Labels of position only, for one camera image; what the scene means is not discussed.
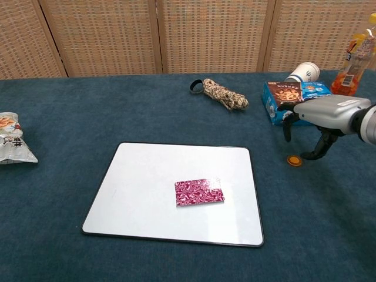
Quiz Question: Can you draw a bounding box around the white snack bag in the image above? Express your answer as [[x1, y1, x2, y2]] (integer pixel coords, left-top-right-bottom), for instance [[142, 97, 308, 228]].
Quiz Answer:
[[0, 112, 39, 165]]

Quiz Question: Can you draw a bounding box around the white board with black rim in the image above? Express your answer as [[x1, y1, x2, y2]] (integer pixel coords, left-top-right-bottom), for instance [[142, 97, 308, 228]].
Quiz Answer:
[[80, 142, 264, 248]]

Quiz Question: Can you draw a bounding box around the beige braided rope bundle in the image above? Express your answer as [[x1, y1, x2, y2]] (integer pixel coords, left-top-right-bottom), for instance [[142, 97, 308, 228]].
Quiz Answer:
[[202, 78, 249, 112]]

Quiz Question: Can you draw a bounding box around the orange tea bottle yellow cap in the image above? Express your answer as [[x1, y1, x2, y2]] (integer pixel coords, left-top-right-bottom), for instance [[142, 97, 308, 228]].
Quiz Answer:
[[331, 14, 376, 98]]

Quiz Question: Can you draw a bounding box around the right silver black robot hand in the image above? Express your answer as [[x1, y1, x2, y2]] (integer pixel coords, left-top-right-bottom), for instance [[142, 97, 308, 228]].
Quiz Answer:
[[278, 94, 372, 161]]

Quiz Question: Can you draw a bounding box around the magenta patterned packet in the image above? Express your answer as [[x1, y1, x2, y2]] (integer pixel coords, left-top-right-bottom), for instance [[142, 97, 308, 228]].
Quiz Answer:
[[174, 177, 226, 208]]

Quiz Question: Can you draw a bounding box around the black ring band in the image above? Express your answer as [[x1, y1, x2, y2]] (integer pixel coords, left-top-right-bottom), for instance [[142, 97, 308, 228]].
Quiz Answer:
[[189, 79, 204, 95]]

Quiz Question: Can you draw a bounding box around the white paper cup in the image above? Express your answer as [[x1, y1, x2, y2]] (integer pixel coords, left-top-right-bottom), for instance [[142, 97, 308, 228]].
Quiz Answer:
[[284, 62, 321, 83]]

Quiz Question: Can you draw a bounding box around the dark blue table cloth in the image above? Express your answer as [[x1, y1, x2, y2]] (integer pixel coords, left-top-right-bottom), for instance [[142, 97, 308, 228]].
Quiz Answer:
[[0, 69, 376, 282]]

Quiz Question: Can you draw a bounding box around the blue cookie box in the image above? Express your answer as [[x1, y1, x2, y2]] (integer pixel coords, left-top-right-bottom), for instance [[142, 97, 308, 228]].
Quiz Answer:
[[262, 81, 334, 126]]

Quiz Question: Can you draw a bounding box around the woven bamboo folding screen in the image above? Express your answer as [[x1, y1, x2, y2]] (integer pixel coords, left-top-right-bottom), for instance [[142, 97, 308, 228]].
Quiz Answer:
[[0, 0, 376, 80]]

